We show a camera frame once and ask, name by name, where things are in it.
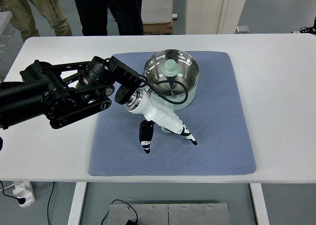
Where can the white power strip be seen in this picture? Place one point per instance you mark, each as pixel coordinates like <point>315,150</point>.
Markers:
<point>24,192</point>

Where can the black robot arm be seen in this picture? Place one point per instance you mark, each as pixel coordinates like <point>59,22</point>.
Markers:
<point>66,93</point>

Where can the small grey floor device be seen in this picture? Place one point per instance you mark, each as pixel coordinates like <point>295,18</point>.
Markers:
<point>242,29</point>

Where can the white cabinet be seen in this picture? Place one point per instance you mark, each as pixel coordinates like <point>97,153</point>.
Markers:
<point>156,11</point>

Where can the green pot with glass lid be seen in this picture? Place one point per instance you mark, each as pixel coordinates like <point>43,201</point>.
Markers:
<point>174,76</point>

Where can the cardboard box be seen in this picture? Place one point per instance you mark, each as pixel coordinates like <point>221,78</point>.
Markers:
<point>158,28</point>

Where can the metal base plate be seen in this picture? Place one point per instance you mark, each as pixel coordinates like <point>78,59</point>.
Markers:
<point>169,214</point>

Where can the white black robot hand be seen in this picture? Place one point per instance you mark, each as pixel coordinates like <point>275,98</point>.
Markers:
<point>155,113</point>

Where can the white plastic bin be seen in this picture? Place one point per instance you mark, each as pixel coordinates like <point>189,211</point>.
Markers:
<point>212,16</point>

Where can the blue textured mat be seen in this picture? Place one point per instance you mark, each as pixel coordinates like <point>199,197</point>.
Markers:
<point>215,118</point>

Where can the white table leg frame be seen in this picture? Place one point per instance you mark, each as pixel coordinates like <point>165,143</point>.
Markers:
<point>256,191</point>

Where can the person in black trousers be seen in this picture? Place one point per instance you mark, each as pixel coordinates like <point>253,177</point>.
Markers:
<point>93,15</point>

